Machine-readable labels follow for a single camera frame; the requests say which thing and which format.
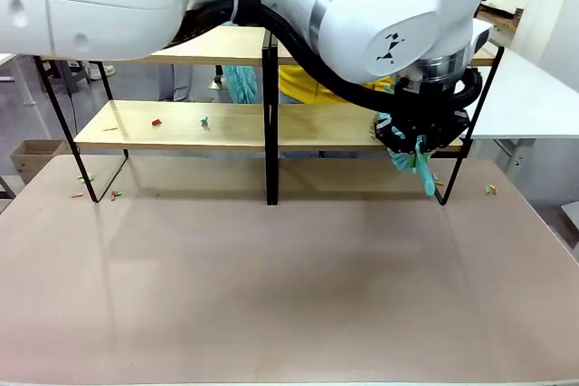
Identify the teal hand brush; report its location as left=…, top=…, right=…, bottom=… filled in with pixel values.
left=373, top=110, right=437, bottom=198

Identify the black corrugated cable conduit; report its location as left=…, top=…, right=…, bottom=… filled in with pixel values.
left=176, top=0, right=484, bottom=111

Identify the white shoe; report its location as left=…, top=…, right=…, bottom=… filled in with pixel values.
left=85, top=61, right=117, bottom=80

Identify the black stool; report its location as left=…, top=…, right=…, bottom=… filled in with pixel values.
left=43, top=59, right=92, bottom=94

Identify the large white side table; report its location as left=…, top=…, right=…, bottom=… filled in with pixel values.
left=460, top=47, right=579, bottom=170

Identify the person in yellow hoodie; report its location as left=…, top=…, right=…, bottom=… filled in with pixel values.
left=277, top=0, right=393, bottom=105

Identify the wooden shelf black metal frame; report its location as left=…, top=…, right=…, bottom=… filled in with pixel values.
left=269, top=34, right=506, bottom=206
left=33, top=25, right=274, bottom=206

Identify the teal fluffy duster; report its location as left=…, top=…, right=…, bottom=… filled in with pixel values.
left=222, top=64, right=260, bottom=105

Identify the cardboard box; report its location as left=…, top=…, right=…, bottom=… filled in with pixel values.
left=9, top=139, right=70, bottom=186

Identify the wooden background table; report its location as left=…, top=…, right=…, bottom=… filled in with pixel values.
left=477, top=0, right=521, bottom=35

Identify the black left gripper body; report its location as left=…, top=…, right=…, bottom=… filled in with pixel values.
left=391, top=76, right=472, bottom=135

